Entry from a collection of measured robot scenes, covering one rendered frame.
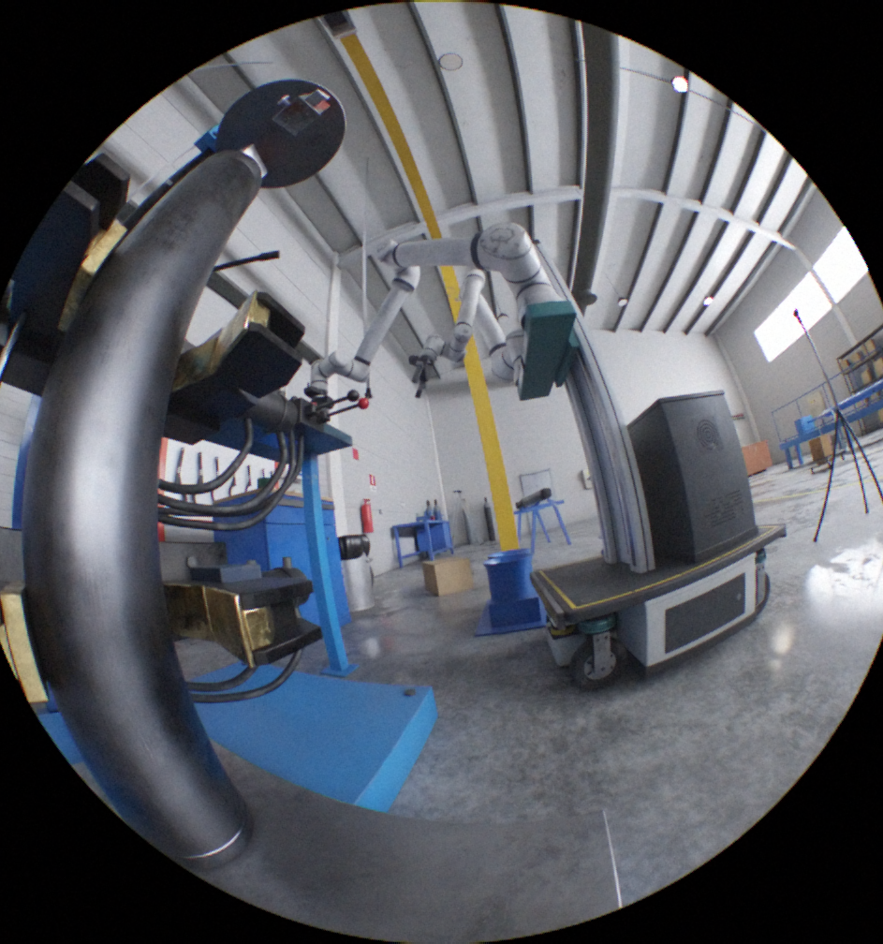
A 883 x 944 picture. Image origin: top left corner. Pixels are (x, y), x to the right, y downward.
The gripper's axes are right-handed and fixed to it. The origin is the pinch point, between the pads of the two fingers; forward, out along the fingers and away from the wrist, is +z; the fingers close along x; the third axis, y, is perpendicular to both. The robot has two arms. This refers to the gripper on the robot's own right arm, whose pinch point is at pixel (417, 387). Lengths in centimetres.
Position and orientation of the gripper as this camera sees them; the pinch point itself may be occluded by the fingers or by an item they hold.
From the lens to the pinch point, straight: 143.9
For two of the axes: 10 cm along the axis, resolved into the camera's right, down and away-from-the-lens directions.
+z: -2.6, 9.2, -2.9
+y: 9.7, 2.3, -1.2
